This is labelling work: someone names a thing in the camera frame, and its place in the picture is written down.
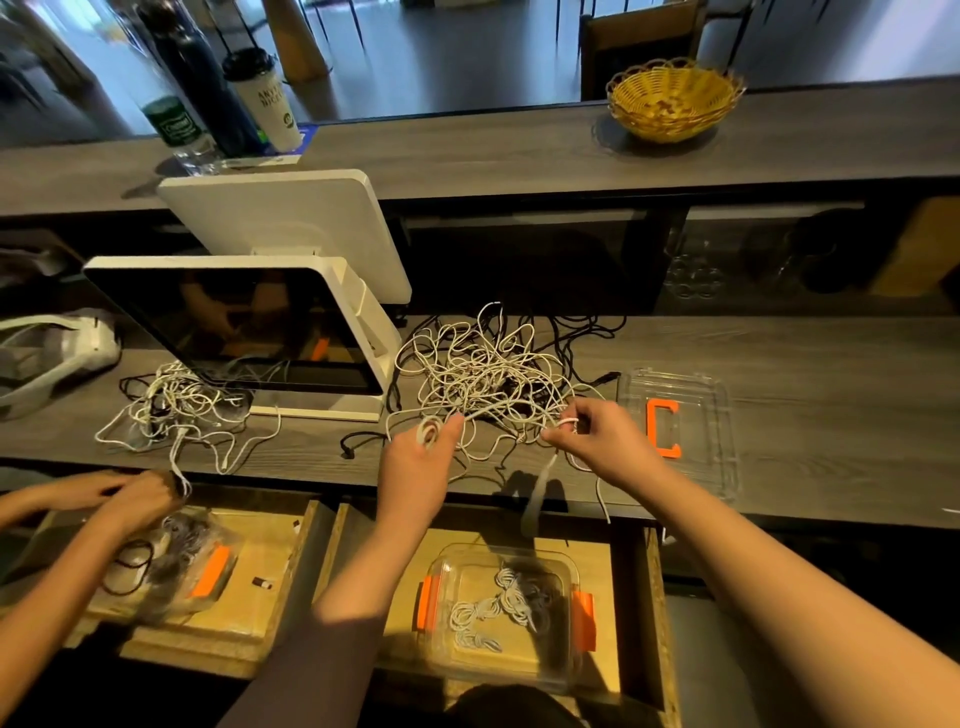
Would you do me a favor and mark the person's left hand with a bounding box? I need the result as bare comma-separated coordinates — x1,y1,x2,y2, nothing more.
375,412,467,551

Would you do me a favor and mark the person's right hand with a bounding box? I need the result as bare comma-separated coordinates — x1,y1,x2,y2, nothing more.
540,397,671,495

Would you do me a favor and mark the clear container drawer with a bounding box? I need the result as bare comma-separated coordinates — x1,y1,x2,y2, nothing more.
415,543,599,689
93,507,242,624

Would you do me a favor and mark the another person's forearm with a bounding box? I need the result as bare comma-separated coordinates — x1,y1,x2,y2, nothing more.
0,487,62,530
0,522,140,722

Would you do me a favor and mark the person's right forearm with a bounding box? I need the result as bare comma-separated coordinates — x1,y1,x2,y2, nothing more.
630,465,960,728

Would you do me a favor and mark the person's left forearm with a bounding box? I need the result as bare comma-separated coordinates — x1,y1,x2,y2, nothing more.
217,532,429,728

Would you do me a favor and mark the wooden drawer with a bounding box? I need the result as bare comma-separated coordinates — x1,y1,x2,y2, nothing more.
90,483,336,680
307,502,684,716

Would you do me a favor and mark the white touchscreen monitor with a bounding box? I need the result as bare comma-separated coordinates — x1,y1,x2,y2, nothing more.
82,255,404,422

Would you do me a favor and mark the white customer display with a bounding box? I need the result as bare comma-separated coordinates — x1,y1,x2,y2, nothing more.
157,168,414,306

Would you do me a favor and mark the grey wooden bar counter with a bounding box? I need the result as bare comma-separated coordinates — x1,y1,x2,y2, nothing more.
0,78,960,219

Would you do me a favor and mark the yellow woven basket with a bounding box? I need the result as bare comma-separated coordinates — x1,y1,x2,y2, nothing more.
606,57,747,146

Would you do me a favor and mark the white headset device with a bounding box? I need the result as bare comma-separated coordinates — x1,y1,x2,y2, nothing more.
0,310,122,422

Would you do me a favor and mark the flat cardboard sheet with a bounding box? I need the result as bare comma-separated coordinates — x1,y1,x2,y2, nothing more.
870,195,960,302

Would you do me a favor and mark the brown wooden chair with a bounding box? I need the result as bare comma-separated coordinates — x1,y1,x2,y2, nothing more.
579,0,707,101

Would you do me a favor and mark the white paper coffee cup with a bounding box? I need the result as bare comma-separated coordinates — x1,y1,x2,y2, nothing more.
222,48,303,155

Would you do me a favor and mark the clear plastic water bottle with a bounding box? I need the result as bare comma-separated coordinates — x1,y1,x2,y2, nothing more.
127,60,221,174

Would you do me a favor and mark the black thermos bottle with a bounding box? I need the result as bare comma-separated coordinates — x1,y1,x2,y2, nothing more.
135,0,264,159

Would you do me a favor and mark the clear lid orange handle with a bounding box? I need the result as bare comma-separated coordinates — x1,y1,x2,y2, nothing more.
618,367,741,503

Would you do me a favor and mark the bundle of black cables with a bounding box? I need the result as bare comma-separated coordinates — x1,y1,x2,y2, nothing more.
547,312,629,386

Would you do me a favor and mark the black coiled cable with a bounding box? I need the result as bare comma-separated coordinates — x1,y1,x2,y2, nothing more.
102,537,156,599

